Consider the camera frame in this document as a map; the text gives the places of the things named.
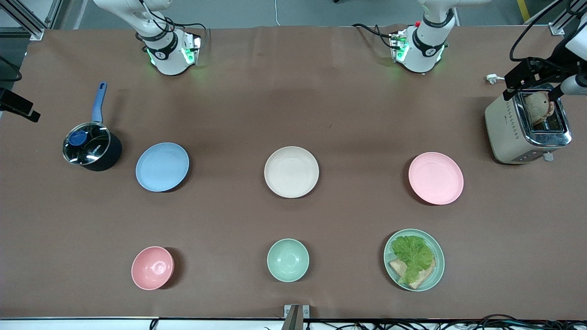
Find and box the silver base connector box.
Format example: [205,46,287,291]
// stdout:
[181,31,202,66]
[390,31,409,63]

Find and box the pink shallow plate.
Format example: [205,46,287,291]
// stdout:
[408,152,464,205]

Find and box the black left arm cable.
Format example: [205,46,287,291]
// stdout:
[509,0,587,63]

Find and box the aluminium frame profile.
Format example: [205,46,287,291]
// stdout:
[523,0,587,36]
[0,0,59,42]

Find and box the black looped cable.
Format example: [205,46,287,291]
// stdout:
[477,313,528,330]

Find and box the green plate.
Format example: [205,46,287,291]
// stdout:
[383,228,445,292]

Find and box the glass lid with blue knob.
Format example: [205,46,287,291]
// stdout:
[63,122,111,165]

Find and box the black saucepan with blue handle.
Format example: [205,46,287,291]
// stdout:
[63,82,122,172]

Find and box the green lettuce leaf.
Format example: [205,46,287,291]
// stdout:
[391,235,435,285]

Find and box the pink small bowl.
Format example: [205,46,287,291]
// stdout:
[131,246,175,291]

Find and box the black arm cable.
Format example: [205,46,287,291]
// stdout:
[509,0,587,63]
[0,55,22,83]

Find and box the brown bread slice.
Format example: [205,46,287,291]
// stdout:
[389,258,436,290]

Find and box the blue shallow plate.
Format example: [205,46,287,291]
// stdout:
[135,142,190,193]

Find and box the beige and chrome toaster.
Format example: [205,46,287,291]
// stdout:
[485,82,572,165]

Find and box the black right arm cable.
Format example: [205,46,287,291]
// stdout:
[0,55,22,83]

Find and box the grey metal bracket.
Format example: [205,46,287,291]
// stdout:
[283,304,310,330]

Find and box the beige shallow plate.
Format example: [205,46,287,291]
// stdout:
[264,146,320,199]

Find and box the round bread slice with eye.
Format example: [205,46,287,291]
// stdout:
[524,92,555,125]

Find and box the green small bowl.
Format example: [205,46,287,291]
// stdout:
[267,238,310,283]

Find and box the black base cable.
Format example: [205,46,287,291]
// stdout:
[352,23,396,49]

